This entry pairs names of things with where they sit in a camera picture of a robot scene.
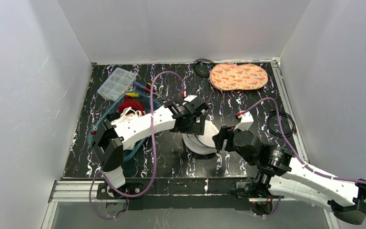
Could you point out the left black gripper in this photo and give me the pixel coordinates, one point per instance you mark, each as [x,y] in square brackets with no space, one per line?
[197,122]

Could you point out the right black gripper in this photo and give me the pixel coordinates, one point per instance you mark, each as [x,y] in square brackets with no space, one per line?
[220,141]

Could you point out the white mesh laundry basket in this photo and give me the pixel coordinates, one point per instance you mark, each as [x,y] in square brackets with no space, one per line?
[202,144]

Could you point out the teal plastic bin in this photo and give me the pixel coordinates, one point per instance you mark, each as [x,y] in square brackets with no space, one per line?
[128,154]

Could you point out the strawberry print mesh laundry bag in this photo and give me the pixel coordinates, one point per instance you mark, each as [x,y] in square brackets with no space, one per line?
[231,77]

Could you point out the dark red bra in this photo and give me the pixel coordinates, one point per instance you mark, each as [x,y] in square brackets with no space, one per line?
[131,102]

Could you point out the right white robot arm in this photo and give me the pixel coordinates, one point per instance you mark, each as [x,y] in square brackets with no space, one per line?
[281,174]

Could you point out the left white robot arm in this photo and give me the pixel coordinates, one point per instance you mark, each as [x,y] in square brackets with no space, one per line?
[109,141]

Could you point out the clear plastic screw organizer box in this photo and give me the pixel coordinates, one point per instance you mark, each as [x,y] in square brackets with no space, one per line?
[117,84]

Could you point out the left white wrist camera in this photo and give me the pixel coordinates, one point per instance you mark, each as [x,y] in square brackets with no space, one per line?
[190,99]

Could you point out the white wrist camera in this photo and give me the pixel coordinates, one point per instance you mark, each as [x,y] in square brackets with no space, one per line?
[190,99]
[245,121]

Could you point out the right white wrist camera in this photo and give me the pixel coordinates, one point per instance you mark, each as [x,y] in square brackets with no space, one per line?
[245,121]

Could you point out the aluminium frame rail right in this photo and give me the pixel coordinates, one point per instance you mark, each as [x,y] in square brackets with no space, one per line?
[275,63]

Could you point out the yellow handled screwdriver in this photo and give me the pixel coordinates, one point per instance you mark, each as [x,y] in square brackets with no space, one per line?
[149,86]

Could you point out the blue red handled screwdriver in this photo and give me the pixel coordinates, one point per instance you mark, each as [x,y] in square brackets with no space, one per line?
[141,86]

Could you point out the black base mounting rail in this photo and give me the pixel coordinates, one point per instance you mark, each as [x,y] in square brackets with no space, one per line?
[185,193]

